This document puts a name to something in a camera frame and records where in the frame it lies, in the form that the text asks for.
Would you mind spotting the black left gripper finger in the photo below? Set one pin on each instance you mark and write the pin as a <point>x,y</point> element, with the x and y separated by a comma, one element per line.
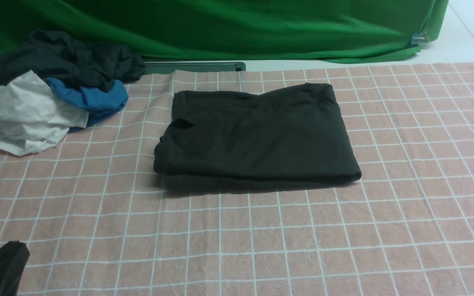
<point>13,259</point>

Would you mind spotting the dark gray long-sleeve top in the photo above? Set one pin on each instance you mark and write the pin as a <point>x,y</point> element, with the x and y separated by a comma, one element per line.
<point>225,141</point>

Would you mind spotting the pink checkered table cloth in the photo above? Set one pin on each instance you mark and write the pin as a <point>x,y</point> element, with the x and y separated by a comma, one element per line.
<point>95,226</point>

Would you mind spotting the white crumpled garment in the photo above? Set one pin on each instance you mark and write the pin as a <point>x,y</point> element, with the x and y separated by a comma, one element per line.
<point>33,118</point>

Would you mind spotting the blue crumpled garment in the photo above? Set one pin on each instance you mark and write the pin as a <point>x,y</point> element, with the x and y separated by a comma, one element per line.
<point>98,104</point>

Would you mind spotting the black crumpled garment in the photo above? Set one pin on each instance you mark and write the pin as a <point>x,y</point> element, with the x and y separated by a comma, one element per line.
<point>55,54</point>

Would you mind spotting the green backdrop cloth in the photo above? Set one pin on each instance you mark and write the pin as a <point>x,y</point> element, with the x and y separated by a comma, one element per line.
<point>341,31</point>

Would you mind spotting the blue binder clip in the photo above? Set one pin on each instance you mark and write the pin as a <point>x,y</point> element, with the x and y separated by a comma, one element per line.
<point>418,39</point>

